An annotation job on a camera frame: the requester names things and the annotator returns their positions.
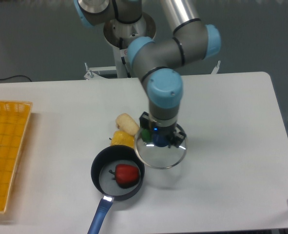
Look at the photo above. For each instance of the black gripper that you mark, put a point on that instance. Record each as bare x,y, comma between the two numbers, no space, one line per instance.
162,131

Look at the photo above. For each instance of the glass pot lid blue knob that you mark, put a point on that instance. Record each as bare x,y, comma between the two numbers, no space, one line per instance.
158,155

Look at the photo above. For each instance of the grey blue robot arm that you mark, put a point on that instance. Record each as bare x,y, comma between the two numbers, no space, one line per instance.
164,86

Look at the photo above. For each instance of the green toy bell pepper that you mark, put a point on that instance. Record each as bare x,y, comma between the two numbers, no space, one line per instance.
145,135

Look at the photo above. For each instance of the toy bread loaf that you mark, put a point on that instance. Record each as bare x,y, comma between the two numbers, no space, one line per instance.
126,123

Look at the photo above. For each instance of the yellow toy bell pepper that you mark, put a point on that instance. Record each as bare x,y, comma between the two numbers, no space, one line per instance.
122,138

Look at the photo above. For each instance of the red toy bell pepper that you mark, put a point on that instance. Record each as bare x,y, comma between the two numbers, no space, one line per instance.
125,174

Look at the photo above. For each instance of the yellow woven basket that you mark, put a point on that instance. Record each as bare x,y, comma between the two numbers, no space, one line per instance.
14,119

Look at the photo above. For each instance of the dark pot blue handle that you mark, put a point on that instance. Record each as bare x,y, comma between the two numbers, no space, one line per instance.
105,182

